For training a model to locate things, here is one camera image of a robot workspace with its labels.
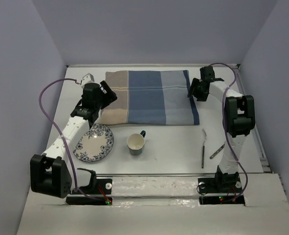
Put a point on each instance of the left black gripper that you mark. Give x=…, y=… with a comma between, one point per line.
x=109, y=97

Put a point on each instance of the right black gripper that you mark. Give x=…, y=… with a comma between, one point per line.
x=196, y=82

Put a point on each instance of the blue beige checked cloth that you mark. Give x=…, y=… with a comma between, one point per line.
x=150, y=98

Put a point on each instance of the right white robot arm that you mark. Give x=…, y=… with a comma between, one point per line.
x=238, y=119

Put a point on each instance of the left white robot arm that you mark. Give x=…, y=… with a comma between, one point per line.
x=53, y=172

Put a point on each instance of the blue floral ceramic plate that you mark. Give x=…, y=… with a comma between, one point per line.
x=95, y=144

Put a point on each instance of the green white ceramic mug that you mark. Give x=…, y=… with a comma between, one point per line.
x=136, y=143

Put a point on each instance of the silver fork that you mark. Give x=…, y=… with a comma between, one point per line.
x=203, y=148

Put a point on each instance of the silver table knife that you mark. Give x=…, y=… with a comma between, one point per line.
x=217, y=151

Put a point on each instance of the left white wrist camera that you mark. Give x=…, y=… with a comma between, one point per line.
x=88, y=78

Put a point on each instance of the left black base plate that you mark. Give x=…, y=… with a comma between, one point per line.
x=98, y=195

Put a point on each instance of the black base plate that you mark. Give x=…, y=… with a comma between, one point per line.
x=210, y=194
x=98, y=195

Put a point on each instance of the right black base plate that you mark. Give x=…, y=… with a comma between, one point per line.
x=210, y=194

